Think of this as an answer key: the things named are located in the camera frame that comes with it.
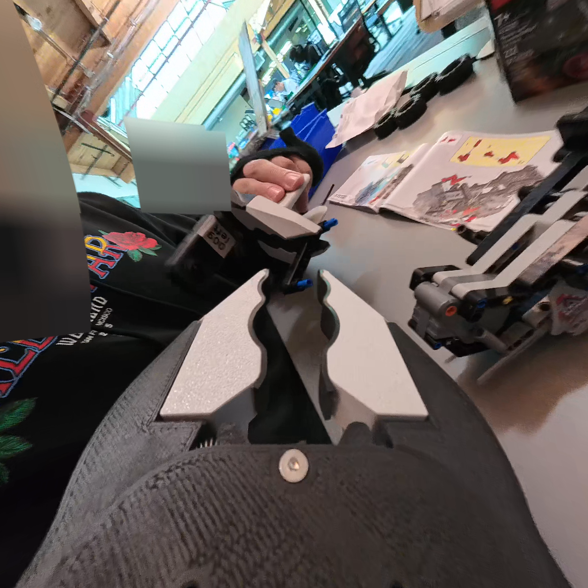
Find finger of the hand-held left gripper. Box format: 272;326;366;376
257;239;324;275
247;196;323;240

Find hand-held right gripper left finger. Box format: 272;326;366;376
159;269;270;421

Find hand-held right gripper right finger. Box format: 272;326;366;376
318;269;430;428

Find black toy beam blue pins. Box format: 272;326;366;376
281;219;339;295

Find toy brick monster truck model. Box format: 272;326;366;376
408;108;588;384

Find grey desk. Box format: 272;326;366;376
264;18;588;588

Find person's left hand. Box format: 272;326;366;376
230;128;325;214

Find blue plastic bin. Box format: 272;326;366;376
284;102;340;194

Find black toy tire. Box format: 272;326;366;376
438;55;475;96
395;92;429;129
373;110;402;139
410;73;442;104

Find open instruction booklet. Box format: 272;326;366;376
328;130;567;232

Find large window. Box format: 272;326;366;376
108;0;239;129

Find cardboard box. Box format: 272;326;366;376
413;0;490;34

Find black toy set box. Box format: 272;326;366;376
486;0;588;103

